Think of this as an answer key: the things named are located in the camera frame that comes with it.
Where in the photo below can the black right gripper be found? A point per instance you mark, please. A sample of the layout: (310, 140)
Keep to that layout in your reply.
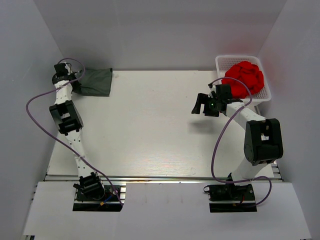
(202, 99)

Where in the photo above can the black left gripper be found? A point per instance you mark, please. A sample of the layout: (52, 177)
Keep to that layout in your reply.
(71, 74)

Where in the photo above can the dark grey t shirt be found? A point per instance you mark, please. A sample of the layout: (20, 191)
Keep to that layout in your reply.
(95, 83)

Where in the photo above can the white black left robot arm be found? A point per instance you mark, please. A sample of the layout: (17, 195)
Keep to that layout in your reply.
(70, 124)

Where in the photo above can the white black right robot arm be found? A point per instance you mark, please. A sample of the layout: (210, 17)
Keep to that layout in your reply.
(262, 139)

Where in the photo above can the white perforated plastic basket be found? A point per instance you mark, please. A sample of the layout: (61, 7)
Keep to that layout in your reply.
(225, 62)

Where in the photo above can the red crumpled t shirt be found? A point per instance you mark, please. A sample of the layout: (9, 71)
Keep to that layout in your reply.
(247, 73)

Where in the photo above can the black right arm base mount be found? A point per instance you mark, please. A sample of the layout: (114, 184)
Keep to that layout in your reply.
(230, 198)

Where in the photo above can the aluminium front table rail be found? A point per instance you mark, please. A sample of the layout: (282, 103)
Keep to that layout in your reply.
(74, 178)

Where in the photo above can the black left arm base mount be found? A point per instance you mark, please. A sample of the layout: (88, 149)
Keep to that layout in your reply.
(105, 201)

